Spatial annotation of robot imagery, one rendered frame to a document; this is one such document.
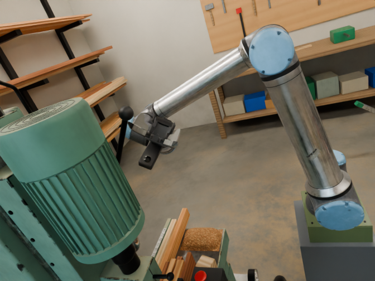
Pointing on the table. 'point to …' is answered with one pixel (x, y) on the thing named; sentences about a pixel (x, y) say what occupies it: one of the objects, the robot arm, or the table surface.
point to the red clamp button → (200, 276)
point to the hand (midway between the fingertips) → (150, 134)
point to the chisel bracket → (149, 265)
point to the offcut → (205, 261)
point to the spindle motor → (74, 179)
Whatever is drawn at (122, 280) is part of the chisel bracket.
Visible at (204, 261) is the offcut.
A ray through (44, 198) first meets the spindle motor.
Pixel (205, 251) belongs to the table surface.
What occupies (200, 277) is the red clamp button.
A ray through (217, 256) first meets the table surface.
